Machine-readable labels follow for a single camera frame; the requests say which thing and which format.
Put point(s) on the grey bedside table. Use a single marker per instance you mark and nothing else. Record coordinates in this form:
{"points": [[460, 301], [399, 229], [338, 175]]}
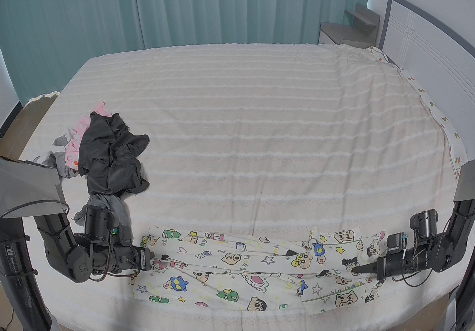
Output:
{"points": [[345, 30]]}

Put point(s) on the grey and white garment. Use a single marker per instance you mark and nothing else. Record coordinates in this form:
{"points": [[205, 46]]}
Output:
{"points": [[55, 160]]}

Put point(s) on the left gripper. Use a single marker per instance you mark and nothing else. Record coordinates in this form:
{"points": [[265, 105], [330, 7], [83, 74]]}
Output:
{"points": [[130, 259]]}

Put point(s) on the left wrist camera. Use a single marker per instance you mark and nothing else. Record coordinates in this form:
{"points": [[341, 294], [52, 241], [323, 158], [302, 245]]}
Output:
{"points": [[124, 235]]}

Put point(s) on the bed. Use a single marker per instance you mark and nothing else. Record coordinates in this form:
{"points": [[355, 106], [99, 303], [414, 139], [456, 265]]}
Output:
{"points": [[259, 118]]}

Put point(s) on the black garment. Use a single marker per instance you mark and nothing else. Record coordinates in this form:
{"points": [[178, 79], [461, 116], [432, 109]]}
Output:
{"points": [[111, 151]]}

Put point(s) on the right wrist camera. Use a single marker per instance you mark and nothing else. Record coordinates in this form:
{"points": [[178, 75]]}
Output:
{"points": [[394, 242]]}

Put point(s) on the dark grey garment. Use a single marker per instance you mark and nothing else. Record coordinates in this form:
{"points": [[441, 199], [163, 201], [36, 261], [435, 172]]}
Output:
{"points": [[115, 210]]}

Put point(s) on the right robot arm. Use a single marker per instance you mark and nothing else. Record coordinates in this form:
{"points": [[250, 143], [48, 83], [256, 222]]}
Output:
{"points": [[449, 247]]}

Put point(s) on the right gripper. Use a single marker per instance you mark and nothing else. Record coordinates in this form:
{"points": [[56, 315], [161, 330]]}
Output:
{"points": [[393, 266]]}

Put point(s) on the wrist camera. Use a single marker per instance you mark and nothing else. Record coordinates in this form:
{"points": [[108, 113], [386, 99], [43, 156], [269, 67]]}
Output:
{"points": [[124, 235], [394, 242]]}

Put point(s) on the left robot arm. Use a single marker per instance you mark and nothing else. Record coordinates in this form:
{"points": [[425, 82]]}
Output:
{"points": [[52, 244]]}

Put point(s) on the pink garment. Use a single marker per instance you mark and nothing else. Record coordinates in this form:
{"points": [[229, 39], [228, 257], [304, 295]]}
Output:
{"points": [[79, 136]]}

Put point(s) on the white printed pyjama top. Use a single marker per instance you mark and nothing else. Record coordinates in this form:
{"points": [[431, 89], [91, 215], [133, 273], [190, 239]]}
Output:
{"points": [[241, 266]]}

